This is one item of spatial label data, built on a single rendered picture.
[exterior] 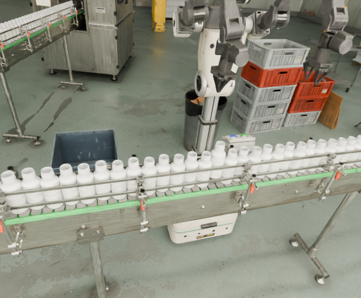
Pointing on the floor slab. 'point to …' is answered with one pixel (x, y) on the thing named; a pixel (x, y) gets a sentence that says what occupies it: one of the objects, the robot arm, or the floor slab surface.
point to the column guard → (158, 15)
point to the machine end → (94, 38)
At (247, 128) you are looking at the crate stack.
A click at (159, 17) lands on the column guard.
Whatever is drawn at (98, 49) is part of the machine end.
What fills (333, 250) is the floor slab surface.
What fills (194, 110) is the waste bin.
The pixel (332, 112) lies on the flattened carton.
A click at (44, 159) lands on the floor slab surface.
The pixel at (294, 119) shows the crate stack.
